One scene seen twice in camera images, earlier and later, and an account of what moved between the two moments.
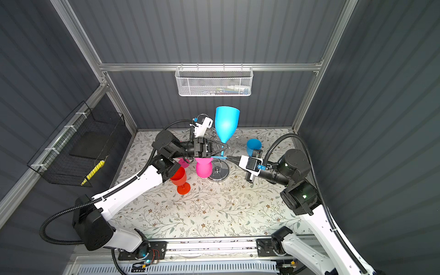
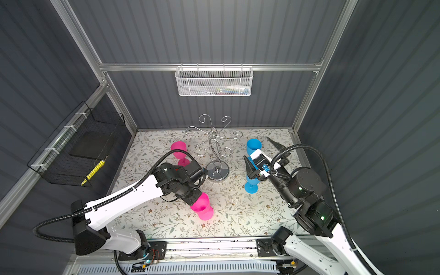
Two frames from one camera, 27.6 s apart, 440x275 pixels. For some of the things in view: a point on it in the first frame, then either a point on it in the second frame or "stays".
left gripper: (202, 148) -> (192, 200)
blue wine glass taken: (253, 144) stays
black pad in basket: (88, 144) stays
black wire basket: (77, 148) stays
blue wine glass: (227, 121) -> (251, 185)
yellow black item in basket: (99, 165) stays
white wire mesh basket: (222, 81) stays
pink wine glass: (204, 166) -> (202, 207)
